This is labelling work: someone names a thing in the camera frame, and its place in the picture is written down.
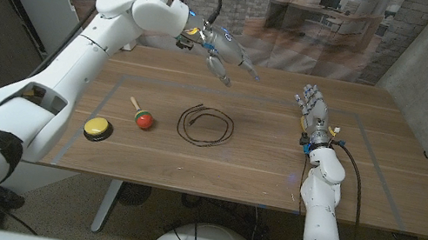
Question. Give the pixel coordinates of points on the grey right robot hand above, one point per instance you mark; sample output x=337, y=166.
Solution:
x=316, y=113

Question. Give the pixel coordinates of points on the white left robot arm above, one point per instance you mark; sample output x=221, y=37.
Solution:
x=49, y=100

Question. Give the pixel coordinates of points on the yellow button on black base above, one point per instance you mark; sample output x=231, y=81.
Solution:
x=302, y=123
x=96, y=126

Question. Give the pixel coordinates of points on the red green wooden maraca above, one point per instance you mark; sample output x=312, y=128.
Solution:
x=144, y=121

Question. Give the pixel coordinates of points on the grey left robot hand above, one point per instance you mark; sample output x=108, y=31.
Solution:
x=224, y=47

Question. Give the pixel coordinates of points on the grey table leg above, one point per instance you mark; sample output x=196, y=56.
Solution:
x=106, y=207

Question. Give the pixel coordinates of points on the black round fan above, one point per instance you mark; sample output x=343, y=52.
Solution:
x=133, y=194

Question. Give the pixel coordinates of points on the printed office backdrop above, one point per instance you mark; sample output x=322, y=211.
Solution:
x=302, y=21

